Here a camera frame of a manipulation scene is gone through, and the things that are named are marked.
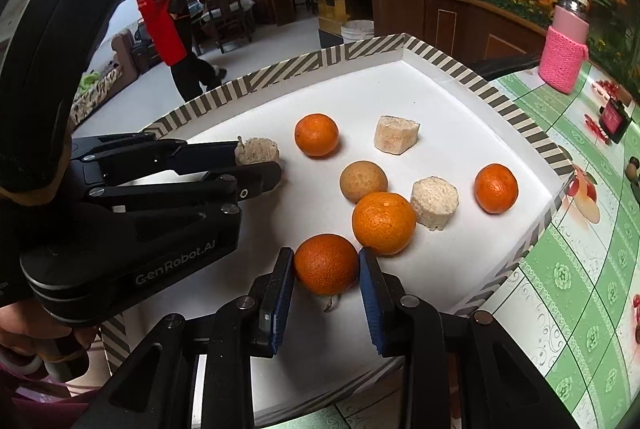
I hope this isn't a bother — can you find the green fruit print tablecloth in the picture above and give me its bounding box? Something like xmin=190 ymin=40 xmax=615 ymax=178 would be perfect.
xmin=320 ymin=61 xmax=640 ymax=429

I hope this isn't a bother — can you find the wooden chair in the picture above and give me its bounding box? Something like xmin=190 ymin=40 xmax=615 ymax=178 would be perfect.
xmin=192 ymin=1 xmax=253 ymax=54

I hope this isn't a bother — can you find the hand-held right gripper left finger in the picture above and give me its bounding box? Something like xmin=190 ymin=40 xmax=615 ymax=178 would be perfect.
xmin=82 ymin=247 xmax=296 ymax=429

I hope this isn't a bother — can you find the large orange with stem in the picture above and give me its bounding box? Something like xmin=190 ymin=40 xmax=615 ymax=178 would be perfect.
xmin=293 ymin=233 xmax=361 ymax=310

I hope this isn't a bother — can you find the peeled sugarcane piece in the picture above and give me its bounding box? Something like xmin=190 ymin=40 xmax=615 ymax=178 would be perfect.
xmin=235 ymin=135 xmax=281 ymax=167
xmin=373 ymin=115 xmax=421 ymax=154
xmin=410 ymin=176 xmax=459 ymax=231

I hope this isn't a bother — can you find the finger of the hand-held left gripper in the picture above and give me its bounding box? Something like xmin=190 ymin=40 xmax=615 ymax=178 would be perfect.
xmin=85 ymin=160 xmax=284 ymax=216
xmin=70 ymin=132 xmax=241 ymax=180

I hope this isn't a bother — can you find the brown round fruit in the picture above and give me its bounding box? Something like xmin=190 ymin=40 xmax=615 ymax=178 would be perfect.
xmin=339 ymin=160 xmax=389 ymax=204

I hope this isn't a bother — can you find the light orange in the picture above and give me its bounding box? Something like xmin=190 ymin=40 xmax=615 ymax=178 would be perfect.
xmin=351 ymin=192 xmax=417 ymax=257

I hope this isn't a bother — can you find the dark perfume bottle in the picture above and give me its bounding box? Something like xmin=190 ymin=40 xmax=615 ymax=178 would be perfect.
xmin=599 ymin=99 xmax=635 ymax=144

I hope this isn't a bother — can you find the wooden cabinet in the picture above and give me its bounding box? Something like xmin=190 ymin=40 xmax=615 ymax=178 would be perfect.
xmin=367 ymin=0 xmax=548 ymax=64

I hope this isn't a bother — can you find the zebra print blanket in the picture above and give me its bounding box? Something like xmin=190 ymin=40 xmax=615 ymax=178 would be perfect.
xmin=67 ymin=64 xmax=126 ymax=130

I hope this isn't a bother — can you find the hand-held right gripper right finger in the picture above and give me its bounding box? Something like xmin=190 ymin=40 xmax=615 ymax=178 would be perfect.
xmin=358 ymin=247 xmax=583 ymax=429

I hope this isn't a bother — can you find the white bucket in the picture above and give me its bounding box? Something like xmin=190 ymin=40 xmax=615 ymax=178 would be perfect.
xmin=341 ymin=20 xmax=376 ymax=46

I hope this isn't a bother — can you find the bottle with pink knit sleeve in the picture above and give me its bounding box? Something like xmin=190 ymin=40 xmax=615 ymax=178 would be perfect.
xmin=538 ymin=0 xmax=591 ymax=94

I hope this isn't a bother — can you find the person's left hand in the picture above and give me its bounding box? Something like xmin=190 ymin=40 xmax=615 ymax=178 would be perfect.
xmin=0 ymin=304 xmax=98 ymax=382

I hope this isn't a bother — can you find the brown sofa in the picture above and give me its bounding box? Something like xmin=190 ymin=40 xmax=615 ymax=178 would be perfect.
xmin=111 ymin=23 xmax=161 ymax=82

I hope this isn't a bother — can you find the striped cardboard tray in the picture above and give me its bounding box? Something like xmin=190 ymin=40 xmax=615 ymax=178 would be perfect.
xmin=100 ymin=33 xmax=576 ymax=429

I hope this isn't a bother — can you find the small dark orange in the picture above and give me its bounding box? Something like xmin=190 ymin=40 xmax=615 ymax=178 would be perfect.
xmin=473 ymin=163 xmax=519 ymax=215

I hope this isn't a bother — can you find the person's left forearm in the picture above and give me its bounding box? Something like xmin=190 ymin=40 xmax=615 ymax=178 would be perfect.
xmin=0 ymin=0 xmax=138 ymax=210

